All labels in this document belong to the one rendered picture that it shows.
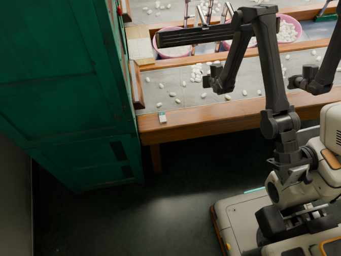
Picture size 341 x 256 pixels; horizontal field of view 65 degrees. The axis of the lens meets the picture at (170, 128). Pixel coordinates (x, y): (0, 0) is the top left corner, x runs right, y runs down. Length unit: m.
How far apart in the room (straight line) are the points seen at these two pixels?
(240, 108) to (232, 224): 0.72
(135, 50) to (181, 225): 1.24
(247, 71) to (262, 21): 0.84
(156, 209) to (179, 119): 0.84
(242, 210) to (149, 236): 0.67
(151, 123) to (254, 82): 0.66
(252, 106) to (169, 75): 0.52
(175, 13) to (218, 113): 0.86
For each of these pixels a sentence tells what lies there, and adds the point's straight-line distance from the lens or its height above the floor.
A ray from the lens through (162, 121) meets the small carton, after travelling 1.42.
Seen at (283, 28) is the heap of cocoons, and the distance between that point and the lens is 2.08.
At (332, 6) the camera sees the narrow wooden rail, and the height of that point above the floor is 0.76.
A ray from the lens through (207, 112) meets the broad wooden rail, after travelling 1.49.
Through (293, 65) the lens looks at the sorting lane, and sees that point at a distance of 1.86.
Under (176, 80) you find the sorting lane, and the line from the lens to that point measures 1.63.
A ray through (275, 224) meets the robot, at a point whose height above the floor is 0.75.
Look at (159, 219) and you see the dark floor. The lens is 2.05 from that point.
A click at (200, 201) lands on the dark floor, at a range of 2.08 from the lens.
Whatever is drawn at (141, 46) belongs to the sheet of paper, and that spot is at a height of 0.78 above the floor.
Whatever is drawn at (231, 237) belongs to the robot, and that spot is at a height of 0.28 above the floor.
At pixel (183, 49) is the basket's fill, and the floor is 0.73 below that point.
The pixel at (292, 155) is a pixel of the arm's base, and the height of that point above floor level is 1.23.
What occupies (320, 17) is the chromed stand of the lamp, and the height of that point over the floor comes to 0.71.
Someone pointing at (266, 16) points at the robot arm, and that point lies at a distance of 0.94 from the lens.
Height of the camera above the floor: 2.02
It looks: 62 degrees down
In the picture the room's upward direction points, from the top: straight up
